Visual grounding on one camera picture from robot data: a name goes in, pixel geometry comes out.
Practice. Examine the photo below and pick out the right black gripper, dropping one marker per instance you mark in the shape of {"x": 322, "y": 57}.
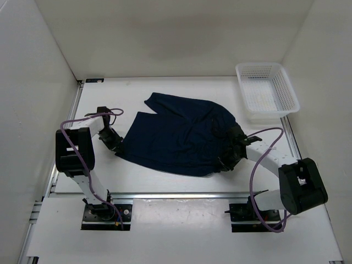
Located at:
{"x": 223, "y": 159}

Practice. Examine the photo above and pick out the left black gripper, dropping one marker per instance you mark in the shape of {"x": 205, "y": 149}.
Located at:
{"x": 114, "y": 145}

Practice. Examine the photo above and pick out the navy blue shorts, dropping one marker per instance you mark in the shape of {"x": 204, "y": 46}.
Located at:
{"x": 181, "y": 136}

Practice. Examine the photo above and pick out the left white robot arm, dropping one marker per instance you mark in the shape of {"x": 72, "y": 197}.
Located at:
{"x": 75, "y": 155}

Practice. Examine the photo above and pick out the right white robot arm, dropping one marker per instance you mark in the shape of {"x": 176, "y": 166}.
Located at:
{"x": 300, "y": 185}

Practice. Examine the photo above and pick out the white plastic mesh basket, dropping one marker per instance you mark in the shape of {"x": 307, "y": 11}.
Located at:
{"x": 267, "y": 92}

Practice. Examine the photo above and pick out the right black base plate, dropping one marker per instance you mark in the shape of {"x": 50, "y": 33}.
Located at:
{"x": 244, "y": 220}

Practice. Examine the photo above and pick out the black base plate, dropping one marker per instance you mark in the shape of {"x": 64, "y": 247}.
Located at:
{"x": 103, "y": 217}
{"x": 244, "y": 220}

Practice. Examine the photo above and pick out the aluminium front rail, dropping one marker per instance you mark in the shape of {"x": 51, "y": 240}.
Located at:
{"x": 178, "y": 195}

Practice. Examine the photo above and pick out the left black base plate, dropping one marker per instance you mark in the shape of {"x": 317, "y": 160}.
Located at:
{"x": 103, "y": 217}

